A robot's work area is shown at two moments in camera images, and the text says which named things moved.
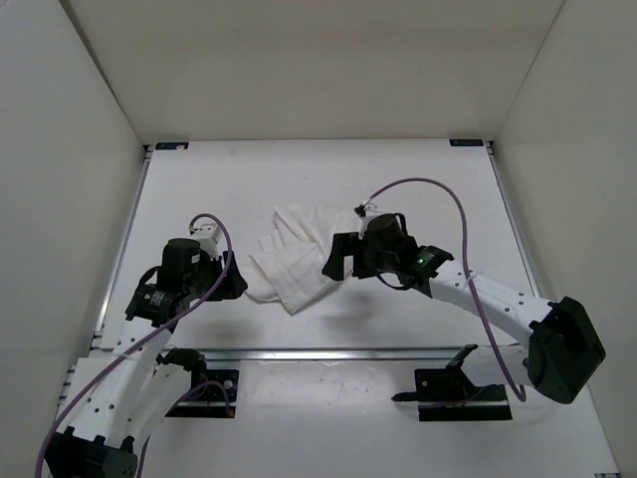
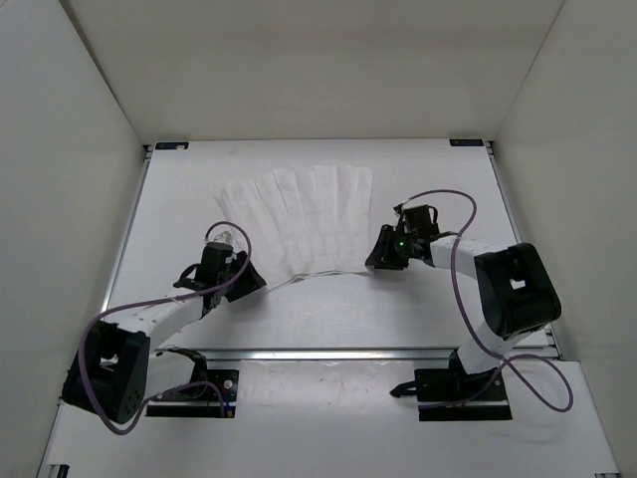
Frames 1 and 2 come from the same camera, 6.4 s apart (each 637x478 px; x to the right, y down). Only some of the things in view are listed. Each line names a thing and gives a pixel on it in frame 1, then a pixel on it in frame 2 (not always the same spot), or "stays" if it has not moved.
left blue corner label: (171, 145) stays
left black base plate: (212, 395) stays
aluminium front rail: (334, 355) stays
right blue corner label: (466, 142) stays
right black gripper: (348, 244) -> (381, 257)
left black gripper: (233, 281) -> (251, 281)
